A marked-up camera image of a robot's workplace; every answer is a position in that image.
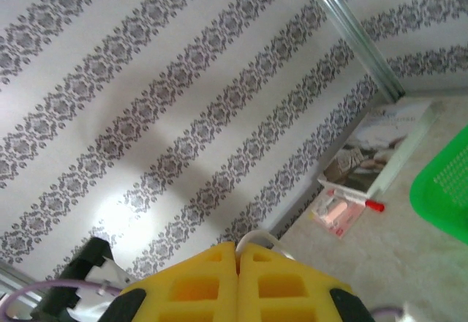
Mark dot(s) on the book with photo cover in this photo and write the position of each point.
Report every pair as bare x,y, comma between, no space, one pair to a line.
384,146

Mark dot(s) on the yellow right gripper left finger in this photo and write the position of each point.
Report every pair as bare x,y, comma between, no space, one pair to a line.
190,289

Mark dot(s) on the pink item in clear pack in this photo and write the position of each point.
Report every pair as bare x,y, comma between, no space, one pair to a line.
338,214

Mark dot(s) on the green plastic basket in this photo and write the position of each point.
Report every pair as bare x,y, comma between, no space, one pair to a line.
442,194

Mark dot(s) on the white marker with red cap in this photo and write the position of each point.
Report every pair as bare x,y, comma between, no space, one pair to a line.
374,205

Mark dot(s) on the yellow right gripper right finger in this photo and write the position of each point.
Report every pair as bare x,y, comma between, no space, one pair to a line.
285,285

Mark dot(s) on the aluminium frame post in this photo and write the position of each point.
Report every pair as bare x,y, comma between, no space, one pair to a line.
351,29

